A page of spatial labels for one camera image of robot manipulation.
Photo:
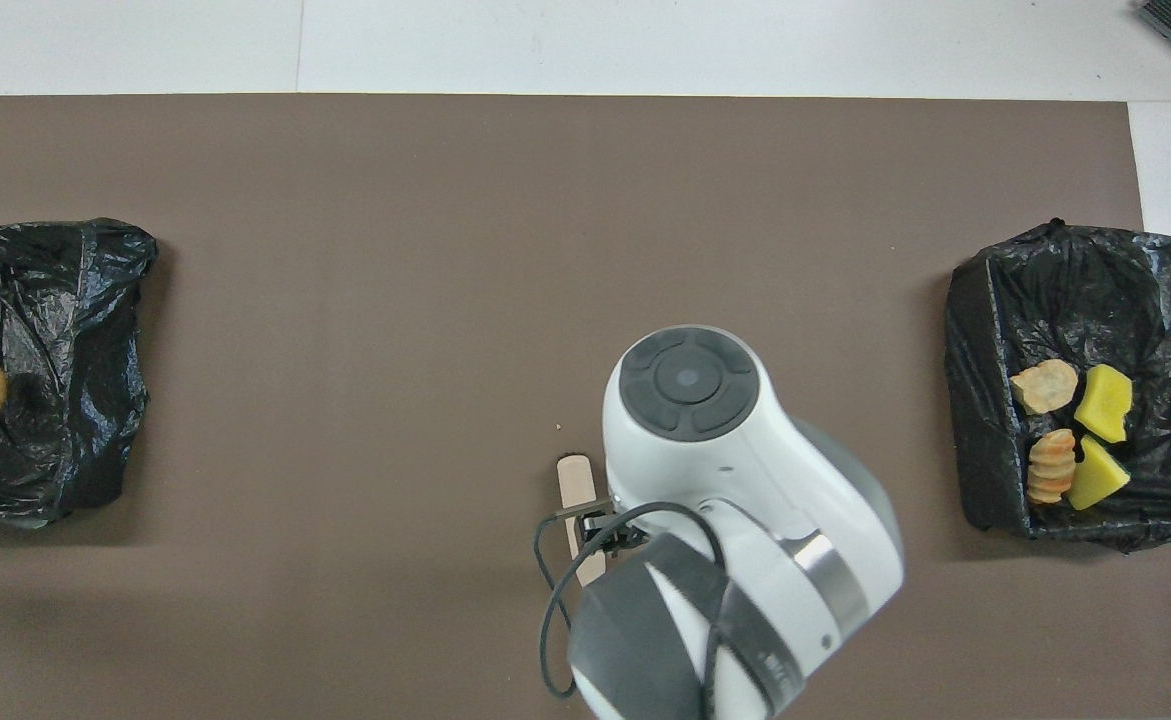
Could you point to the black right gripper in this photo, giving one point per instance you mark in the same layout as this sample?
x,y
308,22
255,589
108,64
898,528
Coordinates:
x,y
607,524

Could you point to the beige brush with black bristles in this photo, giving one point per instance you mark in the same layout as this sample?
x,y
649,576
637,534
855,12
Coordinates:
x,y
575,480

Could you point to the lumpy beige bread piece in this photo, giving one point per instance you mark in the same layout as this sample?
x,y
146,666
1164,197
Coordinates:
x,y
1052,467

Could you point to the wedge beige bread piece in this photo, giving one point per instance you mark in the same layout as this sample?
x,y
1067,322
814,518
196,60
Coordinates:
x,y
1045,385

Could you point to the notched yellow sponge piece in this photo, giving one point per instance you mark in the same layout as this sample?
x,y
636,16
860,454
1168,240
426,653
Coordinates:
x,y
1098,478

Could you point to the yellow sponge with green layer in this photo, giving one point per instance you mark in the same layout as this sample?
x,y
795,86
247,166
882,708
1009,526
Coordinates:
x,y
1105,403

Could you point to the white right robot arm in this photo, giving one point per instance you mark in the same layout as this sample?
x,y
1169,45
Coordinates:
x,y
745,500

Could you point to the black bag lined bin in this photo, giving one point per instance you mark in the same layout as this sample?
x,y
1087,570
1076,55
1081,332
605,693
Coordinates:
x,y
65,350
1075,300

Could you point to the large brown table mat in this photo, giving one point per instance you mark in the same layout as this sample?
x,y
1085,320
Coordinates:
x,y
345,300

